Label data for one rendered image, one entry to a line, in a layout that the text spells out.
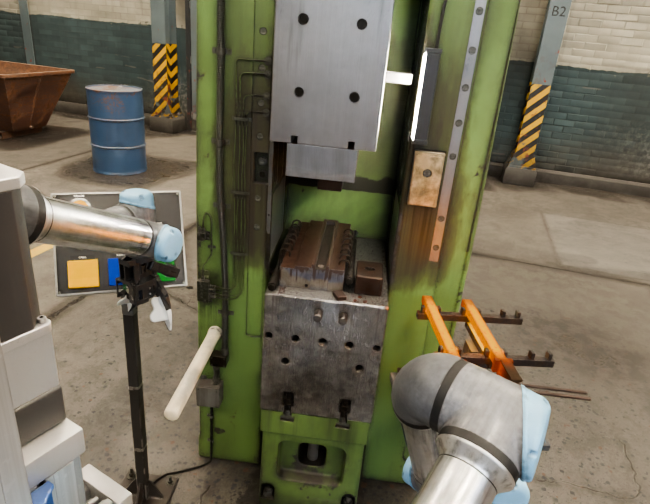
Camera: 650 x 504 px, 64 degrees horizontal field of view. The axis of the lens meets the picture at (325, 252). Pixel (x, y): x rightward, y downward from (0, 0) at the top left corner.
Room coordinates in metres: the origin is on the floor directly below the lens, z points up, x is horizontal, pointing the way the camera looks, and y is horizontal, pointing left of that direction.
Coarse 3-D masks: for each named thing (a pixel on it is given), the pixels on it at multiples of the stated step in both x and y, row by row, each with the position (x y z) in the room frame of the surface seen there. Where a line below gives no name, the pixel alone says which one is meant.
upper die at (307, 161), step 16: (288, 144) 1.45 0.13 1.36; (304, 144) 1.45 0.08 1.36; (352, 144) 1.51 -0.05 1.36; (288, 160) 1.45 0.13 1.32; (304, 160) 1.44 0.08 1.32; (320, 160) 1.44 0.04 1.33; (336, 160) 1.44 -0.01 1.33; (352, 160) 1.44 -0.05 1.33; (304, 176) 1.44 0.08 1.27; (320, 176) 1.44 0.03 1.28; (336, 176) 1.44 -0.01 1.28; (352, 176) 1.44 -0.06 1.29
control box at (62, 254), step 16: (96, 192) 1.36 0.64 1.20; (112, 192) 1.37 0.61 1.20; (160, 192) 1.41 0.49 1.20; (176, 192) 1.43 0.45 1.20; (160, 208) 1.39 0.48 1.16; (176, 208) 1.41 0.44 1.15; (176, 224) 1.38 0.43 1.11; (64, 256) 1.24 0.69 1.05; (80, 256) 1.25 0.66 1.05; (96, 256) 1.27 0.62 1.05; (112, 256) 1.28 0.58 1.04; (64, 272) 1.22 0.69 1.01; (64, 288) 1.20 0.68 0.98; (80, 288) 1.21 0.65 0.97; (96, 288) 1.23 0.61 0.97; (112, 288) 1.24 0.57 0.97
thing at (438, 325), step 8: (424, 296) 1.39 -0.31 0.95; (424, 304) 1.36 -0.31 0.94; (432, 304) 1.34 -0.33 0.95; (432, 312) 1.30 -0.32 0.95; (432, 320) 1.26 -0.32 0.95; (440, 320) 1.25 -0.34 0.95; (440, 328) 1.21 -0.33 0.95; (440, 336) 1.17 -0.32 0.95; (448, 336) 1.17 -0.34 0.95; (440, 344) 1.16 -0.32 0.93; (448, 344) 1.14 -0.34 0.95; (448, 352) 1.10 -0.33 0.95; (456, 352) 1.10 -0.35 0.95
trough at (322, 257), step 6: (330, 222) 1.84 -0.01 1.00; (330, 228) 1.80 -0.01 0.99; (324, 234) 1.74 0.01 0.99; (330, 234) 1.74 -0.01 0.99; (324, 240) 1.68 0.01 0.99; (330, 240) 1.68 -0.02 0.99; (324, 246) 1.63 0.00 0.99; (318, 252) 1.54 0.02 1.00; (324, 252) 1.57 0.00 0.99; (318, 258) 1.52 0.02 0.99; (324, 258) 1.53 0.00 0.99; (318, 264) 1.48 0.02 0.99; (324, 264) 1.48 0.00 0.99
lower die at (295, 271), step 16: (304, 224) 1.84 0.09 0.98; (320, 224) 1.82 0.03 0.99; (336, 224) 1.81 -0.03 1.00; (304, 240) 1.65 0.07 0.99; (320, 240) 1.64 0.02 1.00; (336, 240) 1.68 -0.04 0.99; (288, 256) 1.53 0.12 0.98; (304, 256) 1.52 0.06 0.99; (336, 256) 1.54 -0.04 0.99; (288, 272) 1.45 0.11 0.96; (304, 272) 1.44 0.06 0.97; (320, 272) 1.44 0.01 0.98; (336, 272) 1.44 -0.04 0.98; (320, 288) 1.44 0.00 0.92; (336, 288) 1.44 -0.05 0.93
